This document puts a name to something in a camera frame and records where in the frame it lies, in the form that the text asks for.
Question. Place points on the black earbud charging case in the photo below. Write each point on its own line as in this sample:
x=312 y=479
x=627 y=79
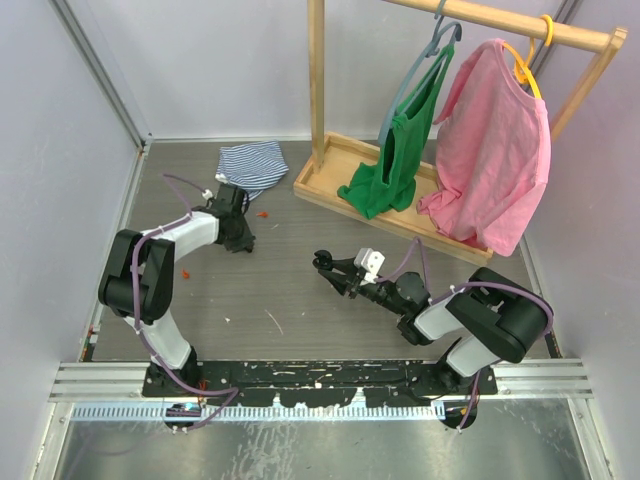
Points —
x=323 y=260

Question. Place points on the aluminium rail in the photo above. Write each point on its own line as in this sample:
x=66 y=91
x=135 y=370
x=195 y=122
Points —
x=530 y=379

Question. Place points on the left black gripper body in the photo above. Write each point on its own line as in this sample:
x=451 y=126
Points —
x=242 y=237

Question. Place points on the blue striped folded cloth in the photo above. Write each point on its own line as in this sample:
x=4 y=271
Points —
x=253 y=167

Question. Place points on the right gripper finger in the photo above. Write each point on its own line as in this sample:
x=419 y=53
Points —
x=345 y=266
x=342 y=283

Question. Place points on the pink t-shirt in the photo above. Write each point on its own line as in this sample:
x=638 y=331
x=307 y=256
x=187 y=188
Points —
x=493 y=155

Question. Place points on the wooden clothes rack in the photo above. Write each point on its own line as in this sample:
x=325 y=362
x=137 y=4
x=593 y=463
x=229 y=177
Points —
x=335 y=157

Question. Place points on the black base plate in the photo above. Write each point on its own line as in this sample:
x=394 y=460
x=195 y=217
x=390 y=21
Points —
x=315 y=384

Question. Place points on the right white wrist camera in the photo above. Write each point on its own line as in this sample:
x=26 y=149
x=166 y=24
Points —
x=371 y=262

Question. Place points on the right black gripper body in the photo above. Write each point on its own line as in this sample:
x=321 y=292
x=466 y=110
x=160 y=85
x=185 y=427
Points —
x=371 y=291

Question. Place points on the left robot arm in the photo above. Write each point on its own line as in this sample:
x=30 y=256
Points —
x=137 y=283

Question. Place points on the yellow clothes hanger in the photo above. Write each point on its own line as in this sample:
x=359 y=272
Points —
x=522 y=66

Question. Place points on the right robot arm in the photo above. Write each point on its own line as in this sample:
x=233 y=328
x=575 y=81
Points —
x=503 y=320

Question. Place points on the green tank top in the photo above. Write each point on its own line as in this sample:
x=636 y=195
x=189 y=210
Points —
x=390 y=183

